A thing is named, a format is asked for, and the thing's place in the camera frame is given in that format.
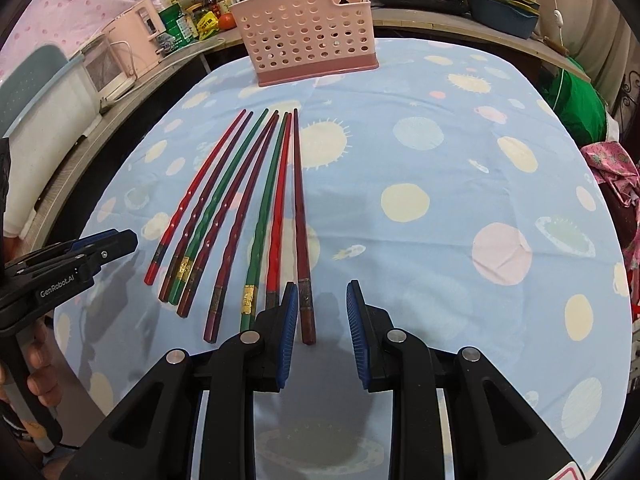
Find bright red chopstick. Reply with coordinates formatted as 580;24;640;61
265;113;292;310
143;108;249;286

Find maroon chopstick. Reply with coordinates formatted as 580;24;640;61
203;115;279;344
293;108;317;346

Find white storage box blue lid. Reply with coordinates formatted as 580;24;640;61
1;44;100;237

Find orange tomato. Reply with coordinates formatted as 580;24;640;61
218;12;236;32

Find person's left hand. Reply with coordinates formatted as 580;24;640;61
25;321;62;408

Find dark blue basin stack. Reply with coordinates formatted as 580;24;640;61
464;0;540;39

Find pink perforated utensil basket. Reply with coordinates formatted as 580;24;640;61
231;0;378;87

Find pink floral cloth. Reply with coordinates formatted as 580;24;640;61
580;141;639;271

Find light blue dotted tablecloth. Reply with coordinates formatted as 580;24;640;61
54;39;631;479

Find green chopstick gold band right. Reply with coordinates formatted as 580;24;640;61
240;112;290;332

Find green bag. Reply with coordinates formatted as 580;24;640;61
537;68;606;148

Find beige curtain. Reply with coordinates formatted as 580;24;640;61
535;0;639;110

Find white cord with switch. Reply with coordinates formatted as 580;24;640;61
541;0;569;57

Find pink electric kettle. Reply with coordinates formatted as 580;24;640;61
102;0;166;78

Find green tin can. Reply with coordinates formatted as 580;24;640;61
158;3;196;53

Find green chopstick gold band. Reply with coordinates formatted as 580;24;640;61
240;112;290;332
167;107;270;307

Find dark red chopstick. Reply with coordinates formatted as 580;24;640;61
169;110;279;318
157;112;254;304

